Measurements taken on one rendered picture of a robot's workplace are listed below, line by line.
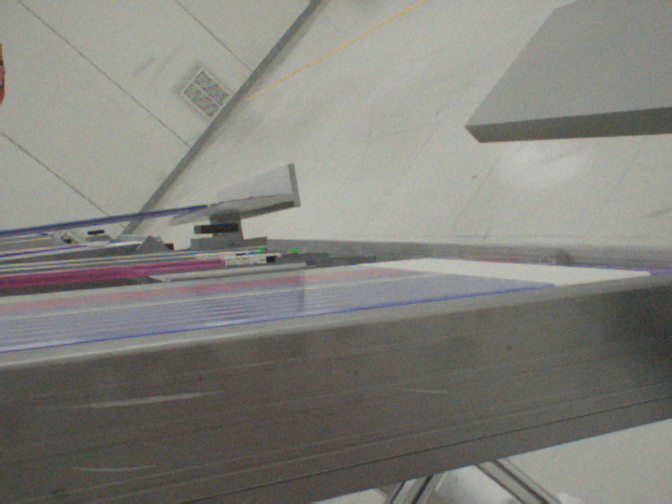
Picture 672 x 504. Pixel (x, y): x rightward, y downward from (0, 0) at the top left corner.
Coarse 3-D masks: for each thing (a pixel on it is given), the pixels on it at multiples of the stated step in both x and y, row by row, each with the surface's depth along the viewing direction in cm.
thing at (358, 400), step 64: (320, 320) 25; (384, 320) 26; (448, 320) 27; (512, 320) 28; (576, 320) 29; (640, 320) 31; (0, 384) 20; (64, 384) 21; (128, 384) 22; (192, 384) 23; (256, 384) 24; (320, 384) 25; (384, 384) 26; (448, 384) 27; (512, 384) 28; (576, 384) 29; (640, 384) 31; (0, 448) 21; (64, 448) 21; (128, 448) 22; (192, 448) 23; (256, 448) 24; (320, 448) 25; (384, 448) 26; (448, 448) 27; (512, 448) 28
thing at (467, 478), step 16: (448, 480) 150; (464, 480) 147; (480, 480) 143; (384, 496) 131; (432, 496) 132; (448, 496) 147; (464, 496) 144; (480, 496) 140; (496, 496) 137; (512, 496) 134
